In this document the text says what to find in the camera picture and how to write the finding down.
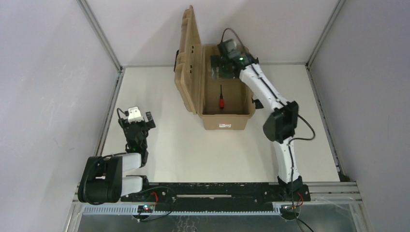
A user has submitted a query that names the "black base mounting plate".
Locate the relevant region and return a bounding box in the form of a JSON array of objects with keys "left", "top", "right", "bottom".
[{"left": 120, "top": 182, "right": 311, "bottom": 212}]

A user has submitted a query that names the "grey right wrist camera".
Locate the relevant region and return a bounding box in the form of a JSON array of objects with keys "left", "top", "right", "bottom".
[{"left": 217, "top": 39, "right": 237, "bottom": 55}]

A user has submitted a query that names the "red black screwdriver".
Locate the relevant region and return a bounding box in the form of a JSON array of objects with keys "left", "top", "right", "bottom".
[{"left": 219, "top": 85, "right": 225, "bottom": 110}]

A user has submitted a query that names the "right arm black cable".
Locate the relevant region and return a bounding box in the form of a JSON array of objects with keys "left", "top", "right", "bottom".
[{"left": 220, "top": 28, "right": 316, "bottom": 232}]

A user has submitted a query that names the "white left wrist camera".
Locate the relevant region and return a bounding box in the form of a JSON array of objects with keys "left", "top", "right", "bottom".
[{"left": 127, "top": 106, "right": 144, "bottom": 123}]

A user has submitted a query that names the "grey slotted cable duct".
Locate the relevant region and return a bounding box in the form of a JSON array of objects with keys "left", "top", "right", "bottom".
[{"left": 82, "top": 204, "right": 282, "bottom": 216}]

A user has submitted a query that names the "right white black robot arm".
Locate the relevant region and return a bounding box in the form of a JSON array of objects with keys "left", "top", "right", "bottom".
[{"left": 211, "top": 54, "right": 303, "bottom": 201}]

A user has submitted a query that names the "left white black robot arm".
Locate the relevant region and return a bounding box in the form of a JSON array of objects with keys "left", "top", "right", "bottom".
[{"left": 77, "top": 107, "right": 156, "bottom": 205}]

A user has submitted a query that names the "tan plastic toolbox bin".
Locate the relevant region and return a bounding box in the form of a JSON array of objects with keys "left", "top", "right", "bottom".
[{"left": 174, "top": 6, "right": 256, "bottom": 131}]

